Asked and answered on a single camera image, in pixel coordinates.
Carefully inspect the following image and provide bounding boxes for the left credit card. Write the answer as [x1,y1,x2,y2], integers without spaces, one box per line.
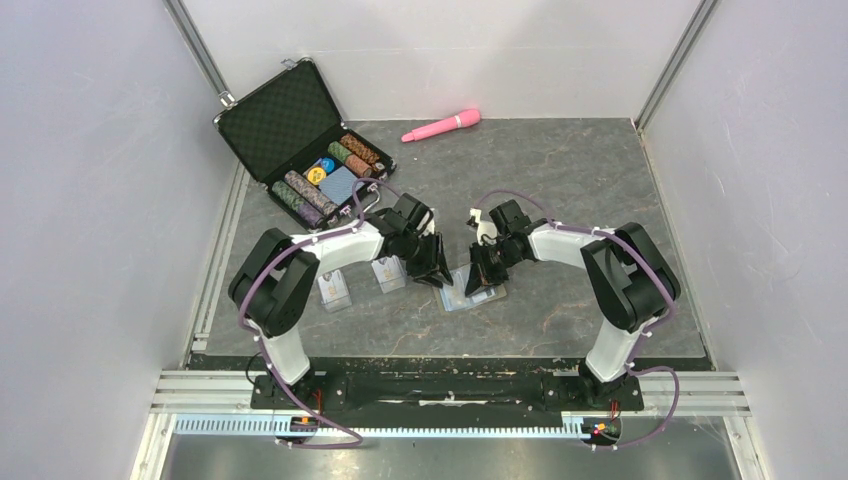
[317,270,352,312]

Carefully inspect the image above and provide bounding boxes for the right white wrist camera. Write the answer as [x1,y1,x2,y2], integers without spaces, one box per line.
[466,208,498,246]

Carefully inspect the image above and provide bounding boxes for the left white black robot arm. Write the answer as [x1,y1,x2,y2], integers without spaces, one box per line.
[228,194,453,408]

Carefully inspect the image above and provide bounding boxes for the pink wand massager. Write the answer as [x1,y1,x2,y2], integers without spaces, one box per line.
[401,109,481,143]

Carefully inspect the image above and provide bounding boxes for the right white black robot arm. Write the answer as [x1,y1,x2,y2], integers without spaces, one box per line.
[464,200,681,408]

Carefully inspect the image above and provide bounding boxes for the beige leather card holder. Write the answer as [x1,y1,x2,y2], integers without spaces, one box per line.
[434,264,507,313]

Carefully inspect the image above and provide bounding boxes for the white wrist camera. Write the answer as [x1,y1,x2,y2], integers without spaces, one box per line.
[419,216,436,236]
[466,208,498,246]

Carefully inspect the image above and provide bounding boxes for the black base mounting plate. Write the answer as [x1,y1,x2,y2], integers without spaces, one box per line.
[250,357,644,428]

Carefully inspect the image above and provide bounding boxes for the clear acrylic card stand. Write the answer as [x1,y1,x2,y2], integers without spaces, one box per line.
[316,256,407,313]

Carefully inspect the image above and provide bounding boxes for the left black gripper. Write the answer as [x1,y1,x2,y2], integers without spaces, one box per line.
[397,231,454,289]

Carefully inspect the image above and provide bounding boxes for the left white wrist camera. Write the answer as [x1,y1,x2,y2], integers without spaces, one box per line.
[419,216,436,236]

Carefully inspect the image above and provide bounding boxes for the white slotted cable duct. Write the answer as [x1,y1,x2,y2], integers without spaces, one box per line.
[174,413,590,440]

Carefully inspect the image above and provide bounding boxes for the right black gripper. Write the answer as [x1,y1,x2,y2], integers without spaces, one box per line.
[466,238,523,297]

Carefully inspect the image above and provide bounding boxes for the aluminium frame rail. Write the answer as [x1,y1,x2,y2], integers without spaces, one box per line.
[151,371,752,418]

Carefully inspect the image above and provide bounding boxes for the black poker chip case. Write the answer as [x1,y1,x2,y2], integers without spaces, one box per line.
[214,57,397,231]

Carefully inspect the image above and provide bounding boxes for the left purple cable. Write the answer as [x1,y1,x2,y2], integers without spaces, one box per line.
[237,177,403,449]

